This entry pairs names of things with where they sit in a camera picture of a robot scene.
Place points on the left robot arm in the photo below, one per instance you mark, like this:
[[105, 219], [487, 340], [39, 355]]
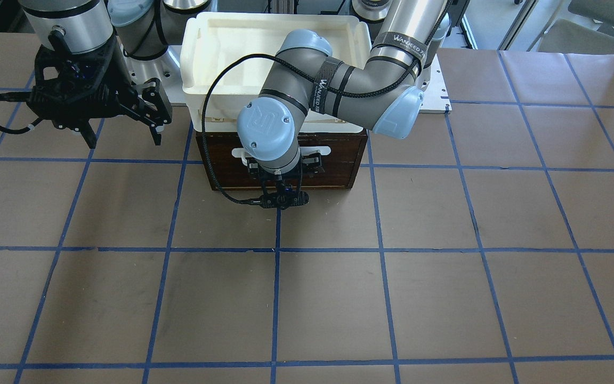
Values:
[[385, 96]]

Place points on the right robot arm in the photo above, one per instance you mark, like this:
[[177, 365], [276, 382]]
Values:
[[143, 29]]

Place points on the white drawer handle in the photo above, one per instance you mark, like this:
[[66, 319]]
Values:
[[242, 154]]

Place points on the white plastic tray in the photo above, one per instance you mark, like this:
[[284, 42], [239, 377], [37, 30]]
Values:
[[214, 40]]

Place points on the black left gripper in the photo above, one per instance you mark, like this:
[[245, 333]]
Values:
[[313, 161]]

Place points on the wooden drawer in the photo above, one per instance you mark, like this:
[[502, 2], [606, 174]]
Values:
[[276, 157]]

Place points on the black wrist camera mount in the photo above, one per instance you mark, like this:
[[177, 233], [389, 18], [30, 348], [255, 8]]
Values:
[[284, 196]]

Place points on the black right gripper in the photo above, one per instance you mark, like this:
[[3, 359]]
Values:
[[119, 79]]

